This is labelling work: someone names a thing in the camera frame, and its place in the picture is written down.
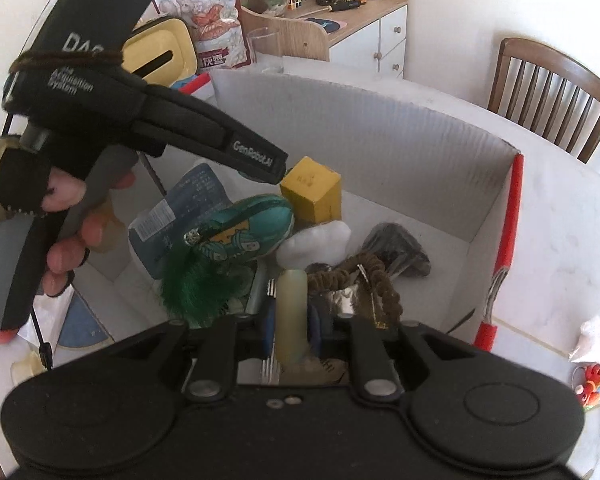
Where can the dark grey thing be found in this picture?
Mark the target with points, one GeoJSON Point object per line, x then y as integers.
{"type": "Point", "coordinates": [395, 250]}

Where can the blue round mouse pad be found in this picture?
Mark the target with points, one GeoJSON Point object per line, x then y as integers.
{"type": "Point", "coordinates": [325, 25]}

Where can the small yellow carton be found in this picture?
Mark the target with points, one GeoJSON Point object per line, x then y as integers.
{"type": "Point", "coordinates": [310, 185]}

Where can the grey metal tube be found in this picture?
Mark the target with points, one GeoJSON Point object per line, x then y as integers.
{"type": "Point", "coordinates": [259, 290]}

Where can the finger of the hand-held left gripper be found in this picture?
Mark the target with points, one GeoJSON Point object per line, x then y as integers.
{"type": "Point", "coordinates": [265, 174]}

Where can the clear drinking glass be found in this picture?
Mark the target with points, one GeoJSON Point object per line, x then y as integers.
{"type": "Point", "coordinates": [266, 52]}

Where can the green feather toy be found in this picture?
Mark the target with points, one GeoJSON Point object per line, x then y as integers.
{"type": "Point", "coordinates": [195, 285]}

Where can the crumpled white tissue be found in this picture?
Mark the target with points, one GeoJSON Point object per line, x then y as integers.
{"type": "Point", "coordinates": [592, 332]}

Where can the wooden chair slatted back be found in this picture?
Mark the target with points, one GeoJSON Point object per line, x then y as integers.
{"type": "Point", "coordinates": [545, 95]}

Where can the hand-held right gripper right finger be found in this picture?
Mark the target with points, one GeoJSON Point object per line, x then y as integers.
{"type": "Point", "coordinates": [314, 330]}

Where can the white lumpy thing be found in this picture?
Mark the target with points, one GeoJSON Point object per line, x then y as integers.
{"type": "Point", "coordinates": [315, 245]}

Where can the small red toy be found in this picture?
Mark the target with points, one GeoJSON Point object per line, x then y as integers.
{"type": "Point", "coordinates": [591, 385]}

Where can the wooden sideboard white doors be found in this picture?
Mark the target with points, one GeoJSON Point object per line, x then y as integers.
{"type": "Point", "coordinates": [360, 35]}

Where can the teal shoe-shaped pouch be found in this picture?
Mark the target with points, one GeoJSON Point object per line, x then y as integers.
{"type": "Point", "coordinates": [250, 230]}

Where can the white cardboard box red edges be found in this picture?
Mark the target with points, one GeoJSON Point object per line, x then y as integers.
{"type": "Point", "coordinates": [380, 130]}

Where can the blue printed packet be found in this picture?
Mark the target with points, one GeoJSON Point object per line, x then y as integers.
{"type": "Point", "coordinates": [180, 210]}

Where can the red white printed bag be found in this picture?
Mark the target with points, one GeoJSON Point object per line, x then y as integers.
{"type": "Point", "coordinates": [210, 15]}

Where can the cream translucent stick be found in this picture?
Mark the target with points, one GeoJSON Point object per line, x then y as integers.
{"type": "Point", "coordinates": [291, 310]}

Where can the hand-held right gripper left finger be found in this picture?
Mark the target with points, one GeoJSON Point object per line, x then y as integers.
{"type": "Point", "coordinates": [268, 330]}

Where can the yellow tissue box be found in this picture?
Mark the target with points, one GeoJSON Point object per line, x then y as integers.
{"type": "Point", "coordinates": [170, 45]}

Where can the person's left hand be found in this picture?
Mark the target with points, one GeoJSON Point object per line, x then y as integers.
{"type": "Point", "coordinates": [25, 185]}

